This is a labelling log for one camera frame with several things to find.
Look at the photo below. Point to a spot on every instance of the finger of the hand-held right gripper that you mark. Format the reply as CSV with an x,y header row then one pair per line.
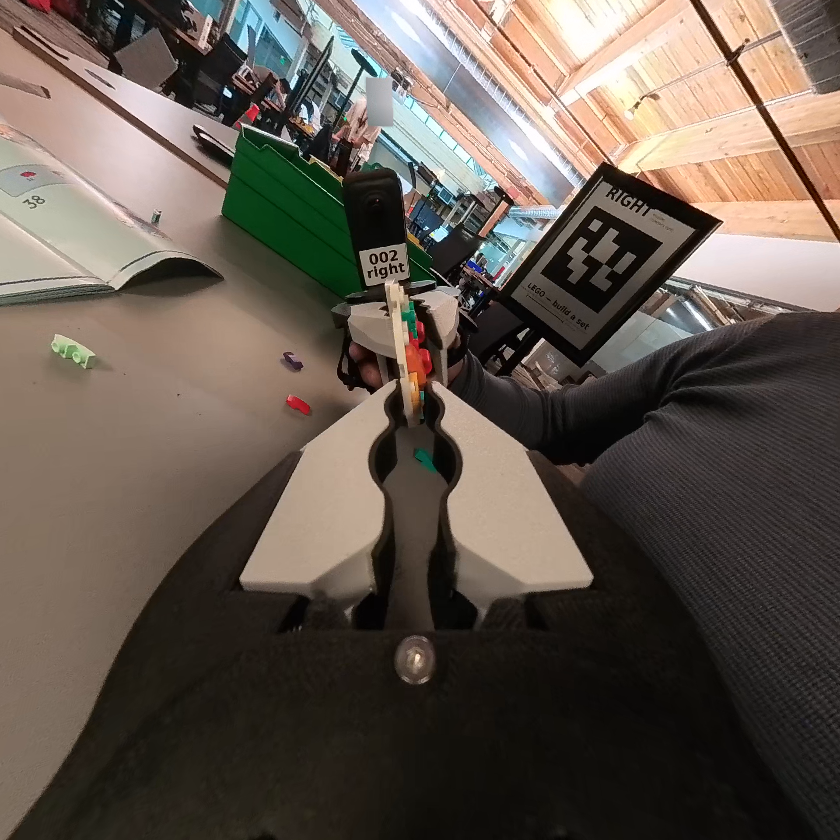
x,y
371,328
445,328

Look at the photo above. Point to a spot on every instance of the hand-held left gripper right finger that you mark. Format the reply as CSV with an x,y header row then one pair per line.
x,y
518,512

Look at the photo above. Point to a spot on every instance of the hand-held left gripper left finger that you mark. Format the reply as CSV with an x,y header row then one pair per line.
x,y
315,512

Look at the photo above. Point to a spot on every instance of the white lego model with coloured bricks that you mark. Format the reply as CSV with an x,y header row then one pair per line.
x,y
401,367

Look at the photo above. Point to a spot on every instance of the purple lego piece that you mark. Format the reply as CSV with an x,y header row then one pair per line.
x,y
293,359

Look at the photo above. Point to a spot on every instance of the red lego piece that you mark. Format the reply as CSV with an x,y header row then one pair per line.
x,y
298,403

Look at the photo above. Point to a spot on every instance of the long teal lego tile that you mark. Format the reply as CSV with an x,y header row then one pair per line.
x,y
423,459

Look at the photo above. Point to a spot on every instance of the light green lego brick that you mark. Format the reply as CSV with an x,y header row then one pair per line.
x,y
73,351

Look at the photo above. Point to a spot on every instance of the lego instruction booklet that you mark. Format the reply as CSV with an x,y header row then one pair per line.
x,y
79,223

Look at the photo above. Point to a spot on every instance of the person's right hand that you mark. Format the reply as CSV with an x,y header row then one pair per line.
x,y
371,371

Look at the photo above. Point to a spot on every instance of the black sign stand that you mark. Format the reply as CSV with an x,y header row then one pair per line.
x,y
505,341

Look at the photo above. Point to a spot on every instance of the stack of green storage bins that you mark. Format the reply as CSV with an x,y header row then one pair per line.
x,y
289,203

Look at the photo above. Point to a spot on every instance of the black floor lamp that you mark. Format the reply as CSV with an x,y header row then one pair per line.
x,y
359,98

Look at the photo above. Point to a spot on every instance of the black framed marker sign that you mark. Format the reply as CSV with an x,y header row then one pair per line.
x,y
610,262

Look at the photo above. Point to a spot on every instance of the black tablet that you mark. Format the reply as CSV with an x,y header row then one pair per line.
x,y
213,141

